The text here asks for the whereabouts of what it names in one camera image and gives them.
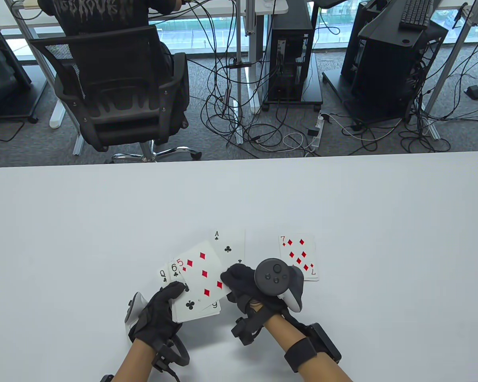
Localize person's right hand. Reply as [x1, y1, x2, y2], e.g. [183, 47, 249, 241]
[221, 263, 288, 316]

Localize person's left hand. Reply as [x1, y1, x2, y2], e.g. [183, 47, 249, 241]
[128, 281, 188, 353]

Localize pile of clubs cards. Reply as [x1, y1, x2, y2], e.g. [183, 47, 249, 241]
[211, 230, 246, 267]

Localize single diamonds playing card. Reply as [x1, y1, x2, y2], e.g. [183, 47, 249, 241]
[172, 240, 233, 312]

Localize pile of diamonds cards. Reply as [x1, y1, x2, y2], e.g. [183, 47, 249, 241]
[280, 234, 320, 282]

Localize person's right forearm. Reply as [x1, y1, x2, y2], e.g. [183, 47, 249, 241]
[259, 302, 353, 382]

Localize black right forearm battery pack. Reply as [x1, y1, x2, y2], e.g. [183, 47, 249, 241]
[303, 323, 342, 363]

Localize person's left forearm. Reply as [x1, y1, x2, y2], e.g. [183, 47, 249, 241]
[112, 341, 158, 382]

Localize grey left hand controller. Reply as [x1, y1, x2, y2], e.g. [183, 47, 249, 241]
[124, 292, 190, 366]

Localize grey hand controller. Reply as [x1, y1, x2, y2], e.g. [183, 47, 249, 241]
[124, 292, 190, 366]
[254, 258, 304, 312]

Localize grey right hand controller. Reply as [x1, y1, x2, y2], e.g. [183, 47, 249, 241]
[254, 258, 304, 312]

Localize white power strip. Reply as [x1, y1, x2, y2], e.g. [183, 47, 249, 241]
[309, 113, 330, 148]

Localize black mesh office chair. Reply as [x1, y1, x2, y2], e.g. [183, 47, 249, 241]
[29, 25, 203, 164]

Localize black tower cart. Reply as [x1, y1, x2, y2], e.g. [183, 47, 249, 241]
[262, 54, 324, 112]

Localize black equipment stand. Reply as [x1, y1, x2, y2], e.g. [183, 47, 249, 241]
[341, 0, 449, 124]

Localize black computer tower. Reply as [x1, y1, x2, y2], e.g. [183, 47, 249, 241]
[268, 0, 314, 101]

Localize black rolling cabinet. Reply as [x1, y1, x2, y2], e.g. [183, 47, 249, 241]
[0, 24, 40, 124]

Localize black keyboard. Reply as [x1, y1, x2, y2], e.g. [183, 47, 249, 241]
[399, 0, 435, 30]

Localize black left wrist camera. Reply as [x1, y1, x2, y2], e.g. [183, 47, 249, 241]
[153, 346, 182, 382]

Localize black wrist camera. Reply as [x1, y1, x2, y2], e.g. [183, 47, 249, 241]
[153, 346, 182, 382]
[231, 310, 271, 346]

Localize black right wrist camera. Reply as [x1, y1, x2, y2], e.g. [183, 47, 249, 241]
[231, 310, 271, 346]

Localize black right wrist strap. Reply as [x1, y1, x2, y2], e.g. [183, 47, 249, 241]
[284, 337, 318, 373]

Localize white floor cable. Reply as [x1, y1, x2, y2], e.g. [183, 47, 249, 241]
[282, 133, 316, 152]

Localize tangle of black floor cables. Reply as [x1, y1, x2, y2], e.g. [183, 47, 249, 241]
[398, 40, 478, 154]
[200, 0, 323, 154]

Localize aluminium desk frame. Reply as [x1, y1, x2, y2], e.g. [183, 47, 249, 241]
[422, 0, 478, 140]

